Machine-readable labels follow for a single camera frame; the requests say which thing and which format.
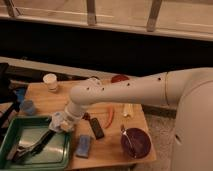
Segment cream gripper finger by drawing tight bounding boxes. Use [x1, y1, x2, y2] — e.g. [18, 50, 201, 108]
[60, 122, 74, 132]

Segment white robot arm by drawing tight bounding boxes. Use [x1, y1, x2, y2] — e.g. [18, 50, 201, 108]
[65, 68, 213, 171]

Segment green plastic tray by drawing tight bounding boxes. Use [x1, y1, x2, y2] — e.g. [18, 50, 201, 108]
[0, 116, 71, 171]

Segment dark grapes bunch toy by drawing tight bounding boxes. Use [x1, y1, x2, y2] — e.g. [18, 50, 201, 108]
[83, 113, 91, 120]

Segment blue sponge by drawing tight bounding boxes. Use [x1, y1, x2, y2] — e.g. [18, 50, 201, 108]
[75, 135, 91, 158]

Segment black rectangular block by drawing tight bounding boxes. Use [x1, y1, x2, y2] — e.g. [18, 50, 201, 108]
[89, 118, 104, 139]

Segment white paper cup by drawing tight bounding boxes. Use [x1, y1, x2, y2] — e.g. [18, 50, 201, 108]
[43, 73, 58, 92]

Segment red chili pepper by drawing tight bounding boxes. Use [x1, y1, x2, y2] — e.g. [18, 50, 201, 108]
[104, 106, 114, 129]

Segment blue plastic cup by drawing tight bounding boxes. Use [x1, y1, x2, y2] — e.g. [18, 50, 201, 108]
[20, 100, 36, 115]

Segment wooden table board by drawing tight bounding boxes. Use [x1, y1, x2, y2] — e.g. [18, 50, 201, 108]
[25, 81, 156, 171]

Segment black tongs tool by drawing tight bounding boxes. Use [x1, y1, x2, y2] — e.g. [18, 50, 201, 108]
[6, 130, 56, 163]

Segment metal spoon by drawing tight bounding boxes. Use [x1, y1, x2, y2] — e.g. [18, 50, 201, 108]
[121, 126, 135, 157]

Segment orange red bowl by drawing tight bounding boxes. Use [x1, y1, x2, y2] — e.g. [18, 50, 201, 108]
[111, 75, 129, 83]

